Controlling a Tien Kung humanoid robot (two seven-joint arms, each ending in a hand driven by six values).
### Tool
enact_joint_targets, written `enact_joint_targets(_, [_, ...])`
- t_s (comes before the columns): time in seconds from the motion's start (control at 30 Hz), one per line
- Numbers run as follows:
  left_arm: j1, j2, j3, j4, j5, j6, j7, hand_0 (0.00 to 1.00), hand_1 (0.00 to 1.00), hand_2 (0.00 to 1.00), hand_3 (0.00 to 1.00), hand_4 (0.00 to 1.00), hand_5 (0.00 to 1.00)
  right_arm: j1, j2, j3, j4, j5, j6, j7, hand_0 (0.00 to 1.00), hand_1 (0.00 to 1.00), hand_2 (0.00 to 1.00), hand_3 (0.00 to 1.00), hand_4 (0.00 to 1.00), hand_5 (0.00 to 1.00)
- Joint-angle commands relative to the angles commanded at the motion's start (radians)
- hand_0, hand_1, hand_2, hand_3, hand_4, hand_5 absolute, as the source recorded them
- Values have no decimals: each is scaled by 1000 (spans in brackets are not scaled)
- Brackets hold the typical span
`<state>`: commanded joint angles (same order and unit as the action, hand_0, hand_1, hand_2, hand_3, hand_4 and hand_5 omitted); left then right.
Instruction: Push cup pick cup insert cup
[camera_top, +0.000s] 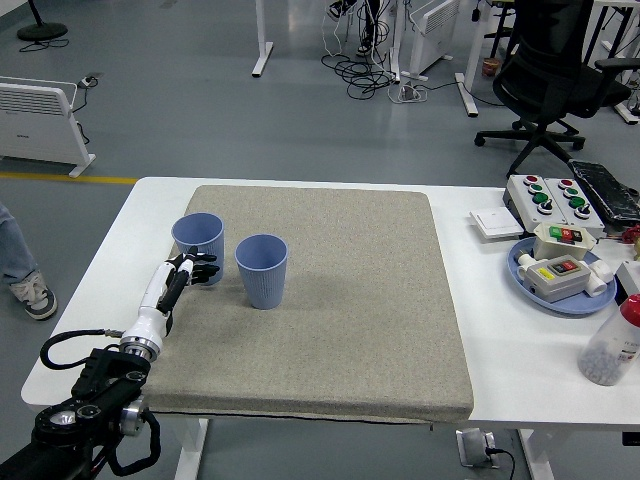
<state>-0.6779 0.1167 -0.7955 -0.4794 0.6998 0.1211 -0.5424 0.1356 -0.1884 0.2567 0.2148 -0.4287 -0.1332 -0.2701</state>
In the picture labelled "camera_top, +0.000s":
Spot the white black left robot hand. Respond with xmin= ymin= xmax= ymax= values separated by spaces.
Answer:
xmin=121 ymin=252 xmax=222 ymax=347

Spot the blue ribbed plastic cup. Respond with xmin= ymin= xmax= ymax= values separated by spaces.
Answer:
xmin=171 ymin=212 xmax=225 ymax=287
xmin=234 ymin=234 xmax=290 ymax=311

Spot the grey push-button control box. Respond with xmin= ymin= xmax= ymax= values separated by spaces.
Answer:
xmin=502 ymin=173 xmax=569 ymax=235
xmin=543 ymin=177 xmax=606 ymax=239

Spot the person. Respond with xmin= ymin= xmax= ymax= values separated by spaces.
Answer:
xmin=327 ymin=0 xmax=382 ymax=58
xmin=0 ymin=201 xmax=58 ymax=321

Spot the grey-brown fabric mat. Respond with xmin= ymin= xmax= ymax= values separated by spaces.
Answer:
xmin=142 ymin=184 xmax=475 ymax=426

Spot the white desk leg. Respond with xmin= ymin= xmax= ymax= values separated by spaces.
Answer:
xmin=251 ymin=0 xmax=275 ymax=77
xmin=453 ymin=0 xmax=496 ymax=119

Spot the black fan stand base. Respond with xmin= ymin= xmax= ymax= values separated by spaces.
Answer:
xmin=16 ymin=0 xmax=69 ymax=42

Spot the white power strip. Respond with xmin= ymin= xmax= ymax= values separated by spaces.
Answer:
xmin=398 ymin=84 xmax=429 ymax=105

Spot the grey floor socket box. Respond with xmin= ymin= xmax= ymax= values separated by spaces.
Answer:
xmin=455 ymin=428 xmax=499 ymax=469

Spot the white table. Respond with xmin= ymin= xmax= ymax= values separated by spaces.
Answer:
xmin=20 ymin=175 xmax=640 ymax=480

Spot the blue plastic plate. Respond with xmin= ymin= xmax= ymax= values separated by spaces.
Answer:
xmin=506 ymin=235 xmax=618 ymax=316

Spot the white pipe fitting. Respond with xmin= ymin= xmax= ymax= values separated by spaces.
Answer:
xmin=584 ymin=259 xmax=614 ymax=297

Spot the clear bottle with red cap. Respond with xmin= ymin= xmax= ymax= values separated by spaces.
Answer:
xmin=578 ymin=293 xmax=640 ymax=387

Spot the black office chair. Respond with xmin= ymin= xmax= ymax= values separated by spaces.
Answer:
xmin=473 ymin=0 xmax=632 ymax=177

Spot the black wrapped keyboard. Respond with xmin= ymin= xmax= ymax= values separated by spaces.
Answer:
xmin=567 ymin=158 xmax=640 ymax=225

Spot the white box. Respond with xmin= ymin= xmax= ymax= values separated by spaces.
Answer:
xmin=614 ymin=259 xmax=640 ymax=301

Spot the red yellow small item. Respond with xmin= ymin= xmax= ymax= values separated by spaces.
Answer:
xmin=619 ymin=227 xmax=640 ymax=261

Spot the white panel heater with handle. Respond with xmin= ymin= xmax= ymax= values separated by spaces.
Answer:
xmin=0 ymin=75 xmax=96 ymax=180

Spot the black cable bundle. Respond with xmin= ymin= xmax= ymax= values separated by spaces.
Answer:
xmin=319 ymin=52 xmax=401 ymax=101

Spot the white wall switch plate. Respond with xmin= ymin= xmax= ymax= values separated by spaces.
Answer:
xmin=468 ymin=207 xmax=525 ymax=244

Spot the cream switch box green red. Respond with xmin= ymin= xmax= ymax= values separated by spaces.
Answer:
xmin=530 ymin=222 xmax=597 ymax=261

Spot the grey switch box yellow label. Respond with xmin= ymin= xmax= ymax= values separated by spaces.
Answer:
xmin=517 ymin=252 xmax=601 ymax=304

